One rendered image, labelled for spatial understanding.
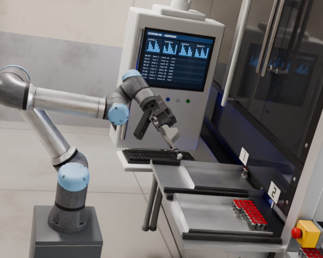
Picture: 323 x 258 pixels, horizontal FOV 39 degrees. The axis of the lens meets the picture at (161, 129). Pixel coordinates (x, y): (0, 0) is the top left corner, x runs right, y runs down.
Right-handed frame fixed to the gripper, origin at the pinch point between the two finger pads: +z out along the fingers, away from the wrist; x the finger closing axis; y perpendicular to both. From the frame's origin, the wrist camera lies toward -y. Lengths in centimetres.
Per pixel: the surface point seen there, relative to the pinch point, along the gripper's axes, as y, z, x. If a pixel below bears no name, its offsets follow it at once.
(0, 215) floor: -121, -78, 127
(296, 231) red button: 20, 46, 18
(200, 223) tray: -6.8, 23.1, 26.8
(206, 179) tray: 6, 0, 58
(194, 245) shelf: -12.7, 30.9, 15.5
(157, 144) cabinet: -5, -41, 85
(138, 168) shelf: -19, -26, 65
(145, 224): -40, -18, 131
